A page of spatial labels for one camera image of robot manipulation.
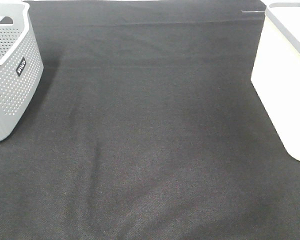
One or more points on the black fabric table mat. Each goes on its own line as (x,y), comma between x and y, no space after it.
(145,126)

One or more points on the white plastic bin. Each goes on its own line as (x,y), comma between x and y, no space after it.
(276,71)

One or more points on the grey perforated plastic basket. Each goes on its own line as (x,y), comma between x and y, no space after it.
(21,65)

